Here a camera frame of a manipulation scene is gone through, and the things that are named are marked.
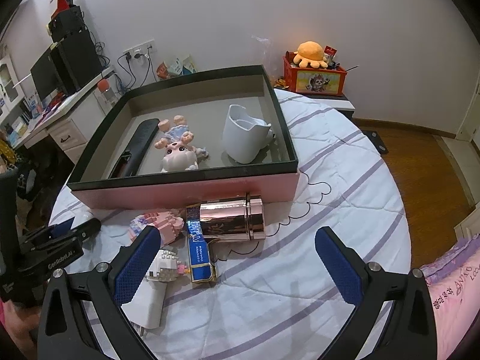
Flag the white glass door cabinet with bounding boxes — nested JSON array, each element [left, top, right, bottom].
[[0, 55, 24, 117]]

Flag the clear plastic bag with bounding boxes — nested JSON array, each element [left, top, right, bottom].
[[250, 35, 282, 77]]

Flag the black low shelf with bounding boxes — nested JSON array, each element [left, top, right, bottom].
[[275, 88, 389, 167]]

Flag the black speaker box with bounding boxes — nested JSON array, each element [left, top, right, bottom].
[[48, 5, 86, 42]]

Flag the white desk with drawers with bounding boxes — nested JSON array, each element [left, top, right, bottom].
[[13, 67, 115, 164]]

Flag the snack bags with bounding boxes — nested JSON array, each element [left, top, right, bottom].
[[155, 55, 197, 80]]

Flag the black computer tower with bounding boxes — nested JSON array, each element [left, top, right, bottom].
[[49, 29, 103, 96]]

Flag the orange octopus plush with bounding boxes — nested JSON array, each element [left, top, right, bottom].
[[293, 41, 328, 69]]

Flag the striped white tablecloth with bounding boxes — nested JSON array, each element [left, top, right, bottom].
[[48, 87, 413, 360]]

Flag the pink black storage box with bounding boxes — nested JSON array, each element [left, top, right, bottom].
[[67, 65, 299, 210]]

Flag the pink bedding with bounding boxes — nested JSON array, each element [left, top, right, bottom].
[[421, 235, 479, 359]]

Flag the red cartoon storage crate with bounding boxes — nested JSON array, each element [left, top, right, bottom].
[[283, 51, 347, 96]]

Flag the wall power outlet strip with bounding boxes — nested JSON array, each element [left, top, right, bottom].
[[124, 39, 156, 59]]

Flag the pink purple brick toy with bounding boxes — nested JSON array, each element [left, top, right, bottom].
[[129, 211, 184, 245]]

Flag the person's hand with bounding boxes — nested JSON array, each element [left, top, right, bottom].
[[1, 301, 41, 359]]

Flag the rose gold metallic jar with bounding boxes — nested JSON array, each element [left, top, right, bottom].
[[199, 193, 266, 242]]

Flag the blue gold small box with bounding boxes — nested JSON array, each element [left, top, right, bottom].
[[186, 205, 216, 284]]

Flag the white pink brick toy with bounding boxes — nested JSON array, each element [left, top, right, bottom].
[[145, 249, 191, 283]]

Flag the black computer monitor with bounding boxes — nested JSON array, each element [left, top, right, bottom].
[[30, 49, 59, 101]]

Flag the pink pig doll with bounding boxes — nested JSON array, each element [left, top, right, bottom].
[[154, 115, 209, 173]]

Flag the orange lid water bottle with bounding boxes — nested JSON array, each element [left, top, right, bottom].
[[97, 78, 118, 114]]

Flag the black remote control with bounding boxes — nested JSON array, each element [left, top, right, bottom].
[[108, 119, 160, 179]]

